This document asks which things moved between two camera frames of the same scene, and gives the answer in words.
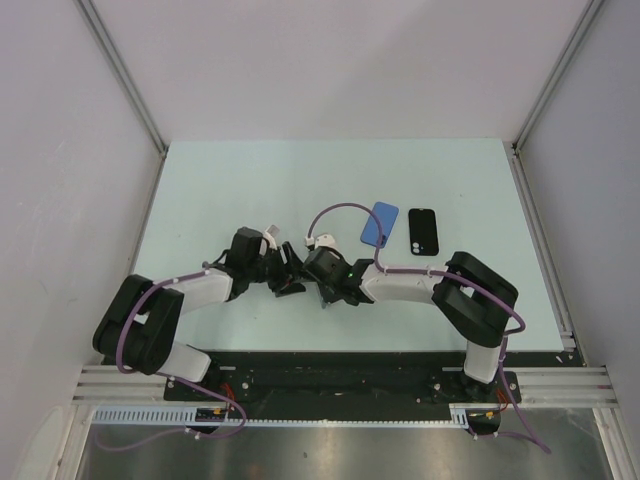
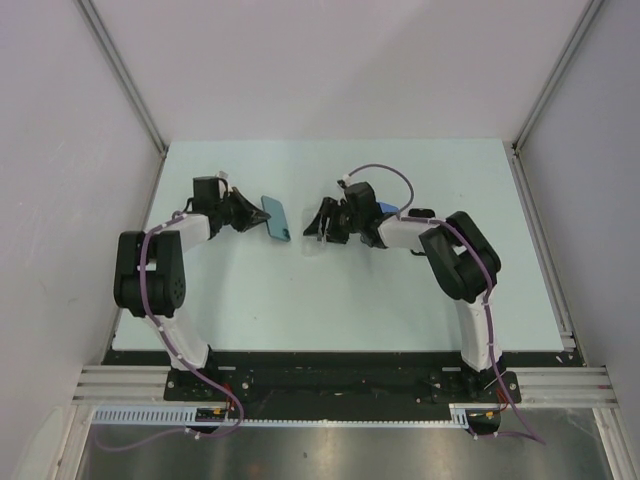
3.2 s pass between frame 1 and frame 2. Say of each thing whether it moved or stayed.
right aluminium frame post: stayed
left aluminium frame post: stayed
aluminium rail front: stayed
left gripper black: moved
